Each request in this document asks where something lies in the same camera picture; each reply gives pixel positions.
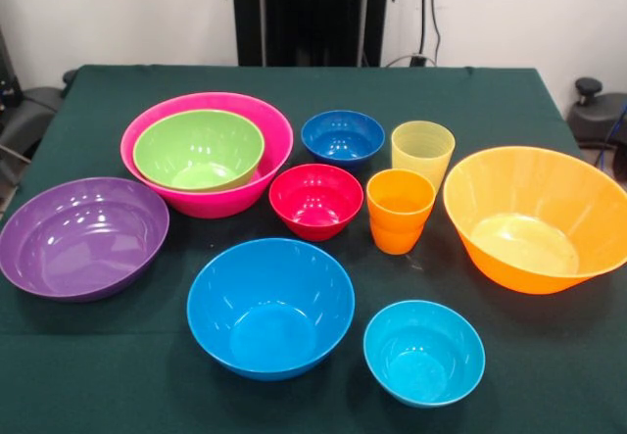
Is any medium blue plastic bowl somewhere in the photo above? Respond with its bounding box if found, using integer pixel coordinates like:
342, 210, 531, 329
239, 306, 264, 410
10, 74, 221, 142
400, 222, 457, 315
186, 237, 357, 382

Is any purple plastic bowl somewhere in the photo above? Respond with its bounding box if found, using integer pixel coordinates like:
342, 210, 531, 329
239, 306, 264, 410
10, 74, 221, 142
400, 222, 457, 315
0, 176, 170, 304

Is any black wall cable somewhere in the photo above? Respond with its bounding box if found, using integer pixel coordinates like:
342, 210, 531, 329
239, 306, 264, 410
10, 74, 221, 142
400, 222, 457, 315
418, 0, 443, 66

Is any dark green tablecloth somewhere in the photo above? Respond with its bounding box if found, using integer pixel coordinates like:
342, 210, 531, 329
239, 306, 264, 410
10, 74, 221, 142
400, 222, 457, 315
0, 64, 627, 434

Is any small light blue bowl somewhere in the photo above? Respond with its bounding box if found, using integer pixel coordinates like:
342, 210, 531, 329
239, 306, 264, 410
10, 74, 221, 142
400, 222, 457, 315
362, 299, 487, 410

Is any small dark blue bowl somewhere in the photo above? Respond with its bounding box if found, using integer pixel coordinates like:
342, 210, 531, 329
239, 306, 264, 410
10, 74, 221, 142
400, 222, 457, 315
300, 109, 387, 170

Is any small red plastic bowl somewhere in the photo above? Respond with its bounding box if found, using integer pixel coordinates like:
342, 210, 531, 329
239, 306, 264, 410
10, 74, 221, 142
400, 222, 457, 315
267, 163, 364, 243

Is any green plastic bowl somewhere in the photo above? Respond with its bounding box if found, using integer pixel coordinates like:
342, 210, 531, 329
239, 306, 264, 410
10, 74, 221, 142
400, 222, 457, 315
132, 109, 266, 193

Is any black equipment box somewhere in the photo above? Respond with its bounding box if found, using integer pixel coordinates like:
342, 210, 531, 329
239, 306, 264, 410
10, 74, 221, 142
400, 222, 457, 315
0, 26, 21, 110

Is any large pink plastic bowl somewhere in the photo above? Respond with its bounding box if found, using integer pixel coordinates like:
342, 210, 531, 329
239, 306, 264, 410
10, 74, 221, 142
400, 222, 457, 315
120, 91, 295, 219

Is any black pedestal leg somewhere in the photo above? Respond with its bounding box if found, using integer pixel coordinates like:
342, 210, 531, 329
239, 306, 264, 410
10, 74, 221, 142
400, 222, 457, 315
566, 76, 627, 149
0, 69, 79, 161

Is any large orange plastic bowl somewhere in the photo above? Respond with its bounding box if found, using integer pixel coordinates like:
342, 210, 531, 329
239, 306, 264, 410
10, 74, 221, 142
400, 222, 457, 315
442, 145, 627, 296

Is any orange plastic cup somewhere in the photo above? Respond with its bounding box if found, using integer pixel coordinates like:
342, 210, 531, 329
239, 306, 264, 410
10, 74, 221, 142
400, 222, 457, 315
365, 169, 437, 233
369, 216, 425, 257

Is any blue cable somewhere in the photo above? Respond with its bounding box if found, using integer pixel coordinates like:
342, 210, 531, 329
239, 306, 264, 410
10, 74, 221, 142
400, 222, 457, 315
593, 109, 627, 170

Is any yellow plastic cup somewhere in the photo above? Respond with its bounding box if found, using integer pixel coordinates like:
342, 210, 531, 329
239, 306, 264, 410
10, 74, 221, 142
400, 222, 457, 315
390, 120, 458, 195

